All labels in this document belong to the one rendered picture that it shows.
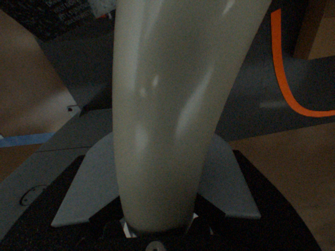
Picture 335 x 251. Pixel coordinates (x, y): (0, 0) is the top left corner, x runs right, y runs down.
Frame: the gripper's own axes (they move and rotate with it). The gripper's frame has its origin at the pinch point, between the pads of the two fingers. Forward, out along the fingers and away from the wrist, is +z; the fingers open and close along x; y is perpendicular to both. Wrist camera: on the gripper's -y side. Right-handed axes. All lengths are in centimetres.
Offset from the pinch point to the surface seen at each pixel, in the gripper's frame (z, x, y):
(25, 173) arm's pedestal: 33, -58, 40
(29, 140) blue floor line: 91, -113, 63
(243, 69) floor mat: 83, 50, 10
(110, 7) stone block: 25.8, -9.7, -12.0
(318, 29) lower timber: 71, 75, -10
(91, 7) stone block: 25.0, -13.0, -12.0
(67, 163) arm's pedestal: 36, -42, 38
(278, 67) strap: 82, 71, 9
